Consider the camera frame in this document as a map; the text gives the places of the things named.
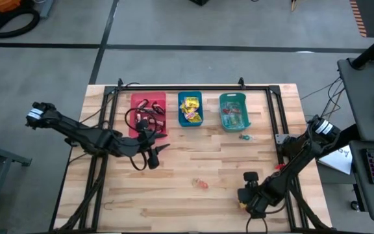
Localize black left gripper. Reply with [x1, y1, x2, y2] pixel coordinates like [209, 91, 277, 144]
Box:
[121, 119, 171, 170]

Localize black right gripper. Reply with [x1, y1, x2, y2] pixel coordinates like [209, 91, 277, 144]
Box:
[238, 171, 281, 218]

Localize orange candy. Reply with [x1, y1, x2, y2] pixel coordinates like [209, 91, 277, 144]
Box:
[192, 177, 210, 190]

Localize blue plastic bin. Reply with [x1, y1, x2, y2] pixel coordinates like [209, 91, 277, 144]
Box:
[177, 90, 205, 128]

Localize pink-red plastic bin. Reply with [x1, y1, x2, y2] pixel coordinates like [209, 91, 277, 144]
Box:
[128, 90, 168, 139]

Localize teal plastic bin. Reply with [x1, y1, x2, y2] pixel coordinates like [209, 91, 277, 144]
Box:
[219, 92, 252, 133]

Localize white paper sheet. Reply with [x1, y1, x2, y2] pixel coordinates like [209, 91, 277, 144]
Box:
[318, 144, 353, 176]

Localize grey metal stand foot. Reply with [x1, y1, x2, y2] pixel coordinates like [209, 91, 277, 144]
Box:
[39, 0, 56, 19]

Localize black monitor pole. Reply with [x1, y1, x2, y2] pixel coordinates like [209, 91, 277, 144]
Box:
[350, 27, 374, 71]

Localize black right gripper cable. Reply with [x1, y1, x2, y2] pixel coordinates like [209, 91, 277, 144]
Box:
[245, 213, 268, 234]

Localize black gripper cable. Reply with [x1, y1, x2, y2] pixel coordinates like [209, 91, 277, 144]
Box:
[124, 107, 158, 172]
[245, 213, 268, 234]

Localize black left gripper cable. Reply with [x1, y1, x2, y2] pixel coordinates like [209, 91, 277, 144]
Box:
[124, 107, 158, 172]

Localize black aluminium rig frame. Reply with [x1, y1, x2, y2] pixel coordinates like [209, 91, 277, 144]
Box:
[49, 77, 332, 234]

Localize black floor cable bundle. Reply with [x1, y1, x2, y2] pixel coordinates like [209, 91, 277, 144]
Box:
[300, 76, 345, 131]

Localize black vacuum hose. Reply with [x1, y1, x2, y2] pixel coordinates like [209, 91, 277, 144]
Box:
[0, 8, 42, 39]

